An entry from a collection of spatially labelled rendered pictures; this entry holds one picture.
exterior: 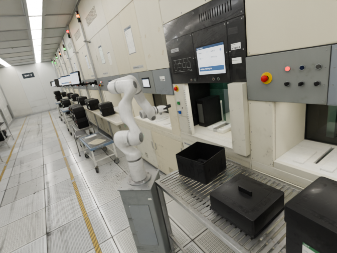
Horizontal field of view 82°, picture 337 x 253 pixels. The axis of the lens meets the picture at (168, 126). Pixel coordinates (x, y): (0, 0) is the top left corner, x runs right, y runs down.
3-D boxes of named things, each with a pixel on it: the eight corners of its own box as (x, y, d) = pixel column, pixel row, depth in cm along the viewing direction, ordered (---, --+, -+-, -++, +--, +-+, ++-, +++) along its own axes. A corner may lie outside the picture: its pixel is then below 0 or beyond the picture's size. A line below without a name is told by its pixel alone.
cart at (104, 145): (83, 158, 418) (76, 137, 403) (107, 149, 444) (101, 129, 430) (97, 174, 340) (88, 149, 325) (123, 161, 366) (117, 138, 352)
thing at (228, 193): (208, 207, 116) (206, 189, 112) (240, 184, 130) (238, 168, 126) (254, 239, 92) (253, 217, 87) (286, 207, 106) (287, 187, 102)
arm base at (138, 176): (124, 185, 153) (118, 165, 147) (133, 172, 171) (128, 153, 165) (147, 185, 148) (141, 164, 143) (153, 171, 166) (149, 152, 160)
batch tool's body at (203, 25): (187, 198, 241) (158, 25, 181) (237, 166, 286) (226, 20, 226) (250, 245, 168) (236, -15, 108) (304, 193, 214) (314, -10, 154)
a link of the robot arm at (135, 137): (128, 144, 156) (146, 143, 151) (120, 147, 145) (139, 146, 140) (120, 81, 151) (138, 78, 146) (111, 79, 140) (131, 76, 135)
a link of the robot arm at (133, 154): (138, 162, 146) (130, 133, 139) (117, 162, 152) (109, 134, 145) (144, 154, 157) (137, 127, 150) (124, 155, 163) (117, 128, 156)
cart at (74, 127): (74, 139, 557) (68, 124, 543) (93, 133, 583) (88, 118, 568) (79, 148, 480) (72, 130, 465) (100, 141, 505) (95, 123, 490)
